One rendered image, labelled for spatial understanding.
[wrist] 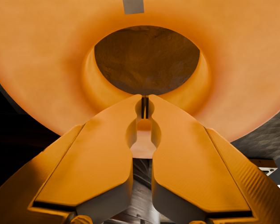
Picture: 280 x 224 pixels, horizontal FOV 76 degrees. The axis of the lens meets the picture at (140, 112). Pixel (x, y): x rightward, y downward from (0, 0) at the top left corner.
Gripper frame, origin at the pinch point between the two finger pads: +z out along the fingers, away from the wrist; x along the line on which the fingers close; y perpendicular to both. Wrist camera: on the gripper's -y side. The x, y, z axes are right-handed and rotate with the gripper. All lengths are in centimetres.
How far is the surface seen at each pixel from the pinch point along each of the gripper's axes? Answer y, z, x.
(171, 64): -0.6, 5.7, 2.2
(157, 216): 26.2, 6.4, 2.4
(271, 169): 24.8, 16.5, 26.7
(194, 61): -0.9, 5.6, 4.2
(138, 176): 17.4, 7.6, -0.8
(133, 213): 19.7, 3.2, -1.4
